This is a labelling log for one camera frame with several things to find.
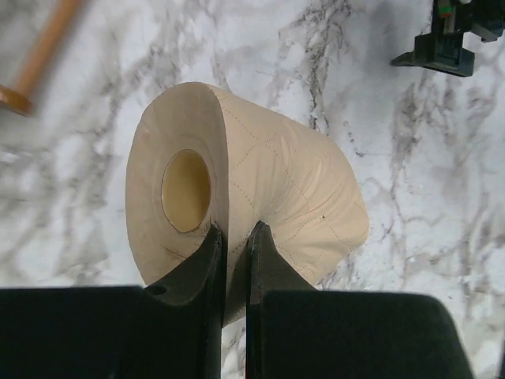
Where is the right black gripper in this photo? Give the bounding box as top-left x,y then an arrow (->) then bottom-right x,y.
391,0 -> 504,77

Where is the wooden slatted rack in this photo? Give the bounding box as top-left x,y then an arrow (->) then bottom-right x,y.
1,0 -> 84,116

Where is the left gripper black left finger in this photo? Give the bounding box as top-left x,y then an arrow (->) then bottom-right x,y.
1,227 -> 223,378

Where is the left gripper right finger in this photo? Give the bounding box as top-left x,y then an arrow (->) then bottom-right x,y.
246,223 -> 473,379

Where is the brown paper roll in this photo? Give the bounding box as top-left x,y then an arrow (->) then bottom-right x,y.
125,82 -> 369,324

